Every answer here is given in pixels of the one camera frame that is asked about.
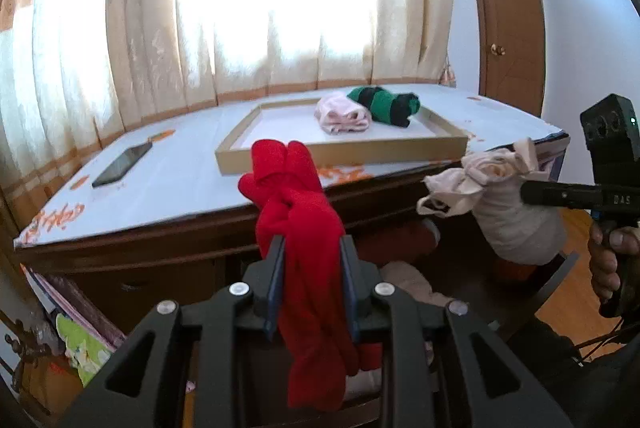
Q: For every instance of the pink underwear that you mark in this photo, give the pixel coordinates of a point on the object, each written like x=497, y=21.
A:
x=340, y=112

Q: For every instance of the brass door knob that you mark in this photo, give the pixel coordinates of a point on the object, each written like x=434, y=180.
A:
x=497, y=49

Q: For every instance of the green black striped underwear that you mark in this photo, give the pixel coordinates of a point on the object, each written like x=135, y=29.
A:
x=380, y=105

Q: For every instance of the shallow cardboard tray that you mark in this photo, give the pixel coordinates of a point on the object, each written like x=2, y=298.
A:
x=350, y=157

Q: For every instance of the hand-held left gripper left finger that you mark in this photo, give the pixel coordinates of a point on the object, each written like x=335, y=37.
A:
x=275, y=278

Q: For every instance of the person's right hand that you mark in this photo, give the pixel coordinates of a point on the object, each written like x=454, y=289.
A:
x=600, y=263

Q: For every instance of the dark wooden dresser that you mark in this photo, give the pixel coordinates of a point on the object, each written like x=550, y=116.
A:
x=150, y=258

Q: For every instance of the stack of pink-edged books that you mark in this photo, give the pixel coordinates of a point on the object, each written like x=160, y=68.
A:
x=75, y=308

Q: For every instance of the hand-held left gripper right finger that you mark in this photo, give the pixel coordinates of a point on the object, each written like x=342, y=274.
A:
x=350, y=283

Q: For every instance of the green cartoon print sheet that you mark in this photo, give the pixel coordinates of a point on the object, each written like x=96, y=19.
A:
x=82, y=343

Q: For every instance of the person's dark clothing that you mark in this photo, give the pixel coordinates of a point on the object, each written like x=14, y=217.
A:
x=575, y=388

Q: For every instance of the bright red underwear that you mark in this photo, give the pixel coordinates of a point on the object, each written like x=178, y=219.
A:
x=300, y=228

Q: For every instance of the dark red underwear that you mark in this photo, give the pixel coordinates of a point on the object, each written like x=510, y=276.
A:
x=400, y=243

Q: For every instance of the white orange printed table cover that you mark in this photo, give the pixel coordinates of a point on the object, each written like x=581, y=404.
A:
x=175, y=193

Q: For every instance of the white underwear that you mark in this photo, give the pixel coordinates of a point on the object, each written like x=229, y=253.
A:
x=515, y=218

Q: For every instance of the dark wooden drawer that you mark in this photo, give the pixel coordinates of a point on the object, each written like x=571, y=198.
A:
x=547, y=285

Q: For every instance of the black smartphone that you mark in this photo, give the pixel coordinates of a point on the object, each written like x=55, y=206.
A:
x=122, y=165

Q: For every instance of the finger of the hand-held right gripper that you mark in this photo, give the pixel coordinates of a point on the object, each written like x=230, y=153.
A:
x=550, y=194

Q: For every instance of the cream and orange curtain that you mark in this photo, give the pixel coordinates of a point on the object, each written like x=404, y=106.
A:
x=125, y=32

